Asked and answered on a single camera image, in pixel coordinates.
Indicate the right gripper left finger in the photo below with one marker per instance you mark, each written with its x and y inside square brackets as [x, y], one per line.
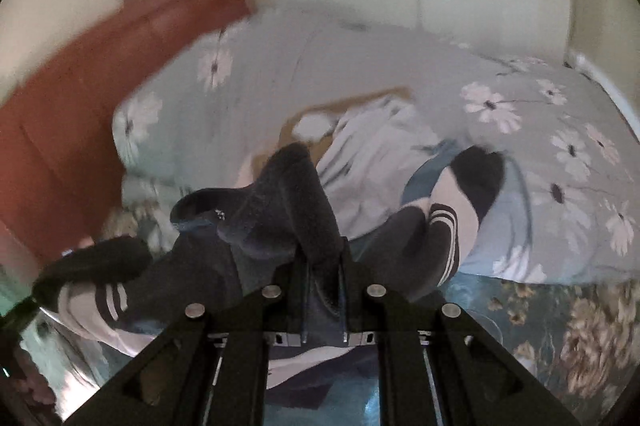
[209, 369]

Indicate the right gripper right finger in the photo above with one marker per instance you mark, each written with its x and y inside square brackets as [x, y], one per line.
[436, 364]

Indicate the black white jacket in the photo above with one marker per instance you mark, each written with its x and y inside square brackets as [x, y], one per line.
[231, 242]

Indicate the teal floral bed blanket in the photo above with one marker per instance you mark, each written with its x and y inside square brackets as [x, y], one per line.
[580, 341]

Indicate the brown leather headboard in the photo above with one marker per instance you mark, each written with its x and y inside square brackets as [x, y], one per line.
[60, 172]

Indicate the grey floral quilt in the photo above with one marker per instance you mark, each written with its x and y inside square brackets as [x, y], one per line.
[568, 211]

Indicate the beige yellow garment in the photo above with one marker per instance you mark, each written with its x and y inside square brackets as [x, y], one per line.
[314, 127]

